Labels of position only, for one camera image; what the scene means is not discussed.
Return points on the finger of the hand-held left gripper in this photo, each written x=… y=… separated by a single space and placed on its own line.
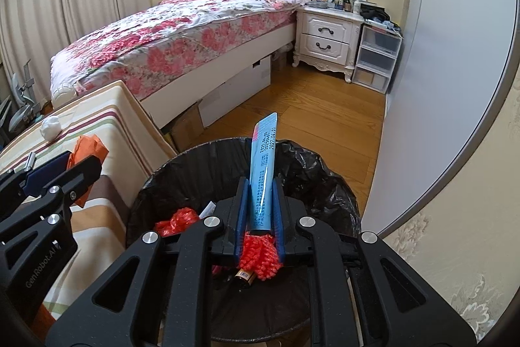
x=48 y=170
x=81 y=174

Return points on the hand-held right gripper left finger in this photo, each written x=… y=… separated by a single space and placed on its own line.
x=241 y=208

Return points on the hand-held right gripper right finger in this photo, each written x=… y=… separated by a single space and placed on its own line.
x=278 y=208

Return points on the blue toothpaste tube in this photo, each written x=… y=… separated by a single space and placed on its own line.
x=262 y=176

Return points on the bin with black bag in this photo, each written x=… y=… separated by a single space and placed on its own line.
x=317 y=184

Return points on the red foam net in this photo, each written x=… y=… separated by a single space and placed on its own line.
x=260 y=253

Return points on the red plastic bag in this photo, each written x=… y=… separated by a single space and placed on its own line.
x=178 y=219

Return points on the brown bottle with yellow label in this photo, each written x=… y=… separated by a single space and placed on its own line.
x=245 y=276

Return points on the crumpled orange wrapper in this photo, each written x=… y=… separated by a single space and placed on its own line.
x=87 y=147

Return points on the white plastic piece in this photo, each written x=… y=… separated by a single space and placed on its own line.
x=208 y=208

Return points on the crumpled white paper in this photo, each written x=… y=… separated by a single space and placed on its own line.
x=50 y=127

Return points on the orange cloth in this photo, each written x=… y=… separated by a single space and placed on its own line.
x=46 y=316

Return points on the striped cloth covered table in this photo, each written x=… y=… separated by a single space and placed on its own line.
x=113 y=115

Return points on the grey office chair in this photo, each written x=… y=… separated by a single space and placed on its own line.
x=22 y=103

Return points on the cardboard box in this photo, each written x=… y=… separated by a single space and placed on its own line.
x=187 y=127

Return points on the white storage box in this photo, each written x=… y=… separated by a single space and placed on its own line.
x=239 y=91

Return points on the pink floral bedspread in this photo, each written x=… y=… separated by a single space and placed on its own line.
x=162 y=38

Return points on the white nightstand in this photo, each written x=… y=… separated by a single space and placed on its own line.
x=325 y=42

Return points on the clear plastic drawer unit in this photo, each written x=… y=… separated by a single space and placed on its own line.
x=375 y=58

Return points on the grey sliding door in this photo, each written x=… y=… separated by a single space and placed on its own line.
x=447 y=87

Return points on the pile of dark clothes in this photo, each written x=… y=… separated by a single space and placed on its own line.
x=378 y=15

